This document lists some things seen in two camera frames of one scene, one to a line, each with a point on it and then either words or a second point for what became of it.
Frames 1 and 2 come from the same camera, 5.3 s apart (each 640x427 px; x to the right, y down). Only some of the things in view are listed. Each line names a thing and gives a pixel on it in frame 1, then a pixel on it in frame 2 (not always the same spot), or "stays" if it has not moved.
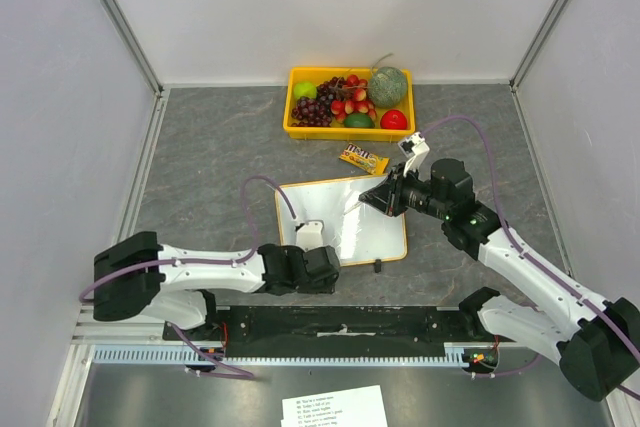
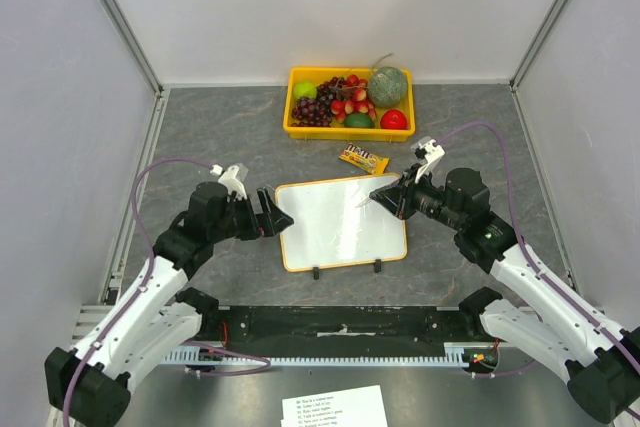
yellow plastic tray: x=339 y=131 stays
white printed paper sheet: x=358 y=407 stays
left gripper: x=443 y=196 → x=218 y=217
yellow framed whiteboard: x=359 y=232 stays
